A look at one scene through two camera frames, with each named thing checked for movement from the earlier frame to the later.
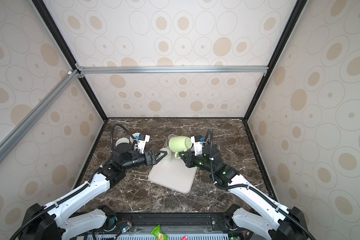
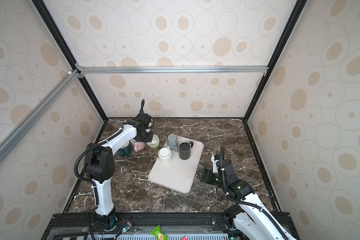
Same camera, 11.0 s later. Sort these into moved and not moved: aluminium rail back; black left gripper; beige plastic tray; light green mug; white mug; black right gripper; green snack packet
Moved: black right gripper; black left gripper; light green mug
Not moved: aluminium rail back; green snack packet; beige plastic tray; white mug
